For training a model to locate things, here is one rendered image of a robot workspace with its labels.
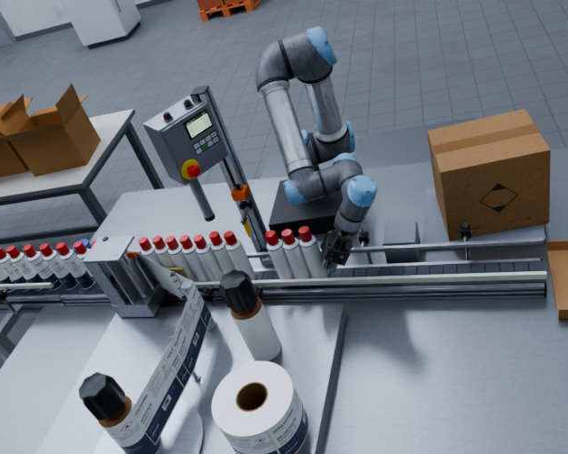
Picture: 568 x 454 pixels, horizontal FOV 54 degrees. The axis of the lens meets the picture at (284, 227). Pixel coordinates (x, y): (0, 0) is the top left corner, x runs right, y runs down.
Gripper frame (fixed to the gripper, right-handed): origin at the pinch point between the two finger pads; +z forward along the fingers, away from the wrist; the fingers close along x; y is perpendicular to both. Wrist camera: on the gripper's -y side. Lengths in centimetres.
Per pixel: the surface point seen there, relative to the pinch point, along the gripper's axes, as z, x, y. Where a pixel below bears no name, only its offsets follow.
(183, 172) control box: -18, -48, 1
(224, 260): 11.5, -30.9, 2.2
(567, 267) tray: -25, 63, -5
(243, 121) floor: 152, -78, -273
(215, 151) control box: -20.7, -42.4, -8.8
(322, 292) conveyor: 6.5, 1.1, 6.0
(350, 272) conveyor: 2.0, 7.6, -1.5
